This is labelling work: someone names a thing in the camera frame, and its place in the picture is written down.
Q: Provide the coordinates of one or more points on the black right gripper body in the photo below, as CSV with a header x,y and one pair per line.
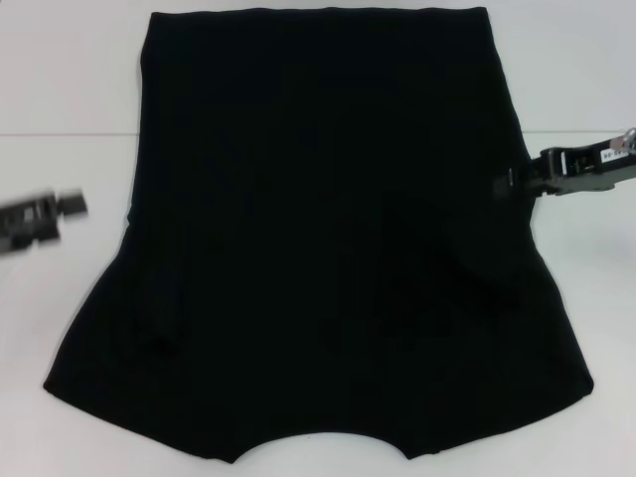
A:
x,y
601,164

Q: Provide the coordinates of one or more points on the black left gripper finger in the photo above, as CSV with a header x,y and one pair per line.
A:
x,y
73,203

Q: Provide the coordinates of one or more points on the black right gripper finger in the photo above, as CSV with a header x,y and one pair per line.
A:
x,y
526,174

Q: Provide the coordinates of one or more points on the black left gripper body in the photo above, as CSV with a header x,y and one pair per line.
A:
x,y
27,221

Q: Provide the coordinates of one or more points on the black shirt with FREE print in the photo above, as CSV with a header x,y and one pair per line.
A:
x,y
318,223

